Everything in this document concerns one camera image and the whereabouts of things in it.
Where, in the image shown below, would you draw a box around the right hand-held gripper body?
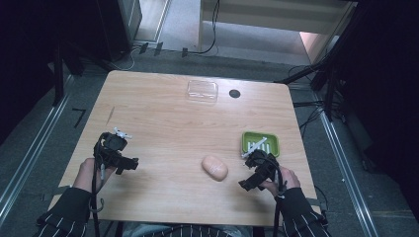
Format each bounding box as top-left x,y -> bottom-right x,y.
241,136 -> 282,186

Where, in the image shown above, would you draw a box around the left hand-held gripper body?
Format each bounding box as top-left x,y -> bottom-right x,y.
93,126 -> 133,172

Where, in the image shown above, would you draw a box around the green soap dish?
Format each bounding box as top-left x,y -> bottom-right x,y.
241,130 -> 281,159

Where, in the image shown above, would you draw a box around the peach soap bar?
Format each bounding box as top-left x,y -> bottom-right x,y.
201,155 -> 229,183

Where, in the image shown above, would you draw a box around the person's right hand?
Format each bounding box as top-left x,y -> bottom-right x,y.
261,166 -> 301,198

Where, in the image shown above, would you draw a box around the person's left hand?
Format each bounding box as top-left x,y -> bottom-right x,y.
72,157 -> 117,194

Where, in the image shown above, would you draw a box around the person's lap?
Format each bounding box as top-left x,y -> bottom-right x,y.
121,222 -> 255,237

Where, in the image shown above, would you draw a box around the black metal stand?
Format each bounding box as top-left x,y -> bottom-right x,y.
275,55 -> 344,122
48,36 -> 87,107

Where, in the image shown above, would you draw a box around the clear plastic box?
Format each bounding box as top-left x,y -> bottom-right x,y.
186,79 -> 219,104

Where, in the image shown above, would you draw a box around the dark cabinet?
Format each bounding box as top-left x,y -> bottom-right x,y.
95,0 -> 144,62

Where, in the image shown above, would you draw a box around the white desk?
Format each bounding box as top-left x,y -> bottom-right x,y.
197,0 -> 359,65

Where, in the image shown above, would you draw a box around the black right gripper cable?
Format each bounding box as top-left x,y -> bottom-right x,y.
272,160 -> 289,237

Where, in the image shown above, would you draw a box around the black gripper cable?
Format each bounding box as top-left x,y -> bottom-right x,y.
272,160 -> 289,237
88,132 -> 109,237

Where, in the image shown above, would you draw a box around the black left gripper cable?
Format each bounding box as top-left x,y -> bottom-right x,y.
88,132 -> 109,237

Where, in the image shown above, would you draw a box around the black floor cables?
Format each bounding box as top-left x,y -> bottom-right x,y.
287,64 -> 334,139

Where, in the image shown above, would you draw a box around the aluminium floor rail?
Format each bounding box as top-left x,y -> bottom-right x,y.
0,94 -> 73,219
318,110 -> 379,237

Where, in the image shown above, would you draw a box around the white floor cable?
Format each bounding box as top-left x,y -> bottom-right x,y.
108,45 -> 143,72

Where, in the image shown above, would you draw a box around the black hanging cable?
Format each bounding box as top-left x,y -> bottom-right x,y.
188,0 -> 221,56

